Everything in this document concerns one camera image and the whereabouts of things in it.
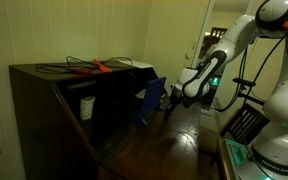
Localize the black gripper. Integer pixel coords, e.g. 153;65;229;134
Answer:
164;87;183;118

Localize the red small object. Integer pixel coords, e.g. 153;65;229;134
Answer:
73;69;93;75

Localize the blue connect four grid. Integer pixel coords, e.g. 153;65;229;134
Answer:
134;77;166;125

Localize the dark wooden chair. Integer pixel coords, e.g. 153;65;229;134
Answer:
220;103;269;144

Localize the white dotted paper cup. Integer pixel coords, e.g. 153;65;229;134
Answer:
80;96;95;120

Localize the dark wooden secretary desk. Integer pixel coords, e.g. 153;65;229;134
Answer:
8;59;202;180

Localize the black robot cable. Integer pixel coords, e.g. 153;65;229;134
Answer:
213;33;287;113

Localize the orange handled tool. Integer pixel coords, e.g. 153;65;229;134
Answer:
93;59;112;73

